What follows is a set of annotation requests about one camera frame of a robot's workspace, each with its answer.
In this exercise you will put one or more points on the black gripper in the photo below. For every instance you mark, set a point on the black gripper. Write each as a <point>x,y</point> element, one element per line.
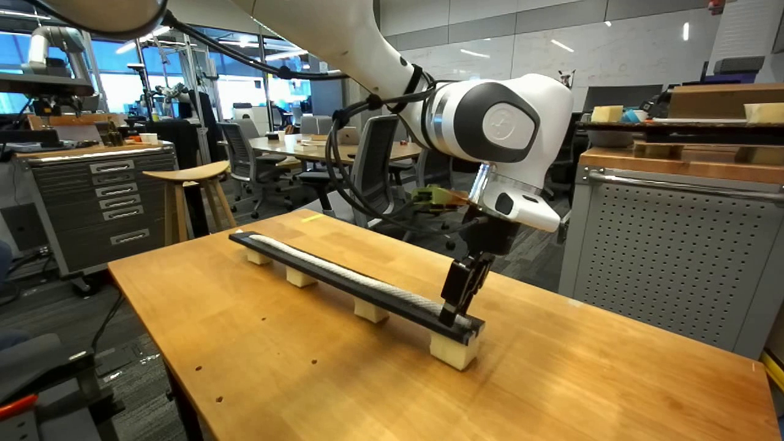
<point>487,235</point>

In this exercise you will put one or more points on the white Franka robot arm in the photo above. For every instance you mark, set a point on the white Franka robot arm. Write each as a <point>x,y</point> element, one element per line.
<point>505,123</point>

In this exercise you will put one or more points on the long black board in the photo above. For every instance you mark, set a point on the long black board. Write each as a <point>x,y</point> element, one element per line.
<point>358,295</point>

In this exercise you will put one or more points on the white foam support block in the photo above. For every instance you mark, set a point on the white foam support block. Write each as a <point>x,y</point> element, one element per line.
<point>454,351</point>
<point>368,311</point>
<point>259,259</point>
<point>301,277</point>

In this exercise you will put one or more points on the grey office chair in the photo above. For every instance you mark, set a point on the grey office chair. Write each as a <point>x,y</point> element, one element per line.
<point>374,159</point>
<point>241,156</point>

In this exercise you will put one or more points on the grey perforated metal cabinet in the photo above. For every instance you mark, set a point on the grey perforated metal cabinet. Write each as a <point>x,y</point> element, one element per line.
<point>669,254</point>

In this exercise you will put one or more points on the long wooden desk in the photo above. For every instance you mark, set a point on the long wooden desk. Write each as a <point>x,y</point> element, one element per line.
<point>308,147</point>

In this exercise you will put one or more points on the pale yellow foam piece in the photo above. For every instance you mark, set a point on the pale yellow foam piece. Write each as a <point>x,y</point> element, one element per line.
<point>608,114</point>
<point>766,114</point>

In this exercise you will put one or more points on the wooden stool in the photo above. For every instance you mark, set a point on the wooden stool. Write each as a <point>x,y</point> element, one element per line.
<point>192,172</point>

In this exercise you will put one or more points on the brown cardboard box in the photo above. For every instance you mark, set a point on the brown cardboard box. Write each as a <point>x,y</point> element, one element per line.
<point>725,99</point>

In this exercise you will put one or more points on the yellow bar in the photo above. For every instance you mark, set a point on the yellow bar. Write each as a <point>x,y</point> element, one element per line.
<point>774,374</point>

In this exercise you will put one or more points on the grey drawer cabinet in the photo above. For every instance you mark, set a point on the grey drawer cabinet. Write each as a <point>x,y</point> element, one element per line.
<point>99,205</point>

